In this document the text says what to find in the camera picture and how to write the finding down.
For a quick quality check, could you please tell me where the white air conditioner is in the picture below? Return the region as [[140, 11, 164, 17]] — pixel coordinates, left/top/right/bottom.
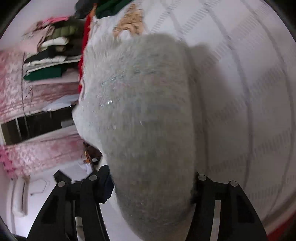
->
[[10, 178, 31, 216]]

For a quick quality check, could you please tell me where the pile of folded clothes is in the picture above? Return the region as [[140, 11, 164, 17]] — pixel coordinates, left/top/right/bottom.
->
[[22, 16, 87, 81]]

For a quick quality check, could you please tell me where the pink patterned curtain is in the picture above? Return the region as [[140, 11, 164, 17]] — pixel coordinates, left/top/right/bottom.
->
[[0, 50, 86, 179]]

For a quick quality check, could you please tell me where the white knit jacket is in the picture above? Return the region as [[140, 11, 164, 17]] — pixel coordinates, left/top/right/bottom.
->
[[72, 32, 201, 241]]

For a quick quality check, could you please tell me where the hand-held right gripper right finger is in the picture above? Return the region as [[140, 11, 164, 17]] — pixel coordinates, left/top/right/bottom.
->
[[185, 174, 269, 241]]

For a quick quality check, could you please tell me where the folded dark green sweater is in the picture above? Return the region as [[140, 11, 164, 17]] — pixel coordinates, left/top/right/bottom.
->
[[96, 0, 132, 18]]

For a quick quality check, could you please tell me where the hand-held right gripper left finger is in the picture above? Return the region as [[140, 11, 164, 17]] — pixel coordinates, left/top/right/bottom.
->
[[26, 166, 115, 241]]

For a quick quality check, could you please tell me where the white diamond-patterned sheet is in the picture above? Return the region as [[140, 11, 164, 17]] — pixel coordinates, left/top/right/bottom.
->
[[85, 0, 296, 232]]

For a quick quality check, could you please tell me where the window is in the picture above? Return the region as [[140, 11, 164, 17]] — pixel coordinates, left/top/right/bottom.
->
[[0, 107, 79, 145]]

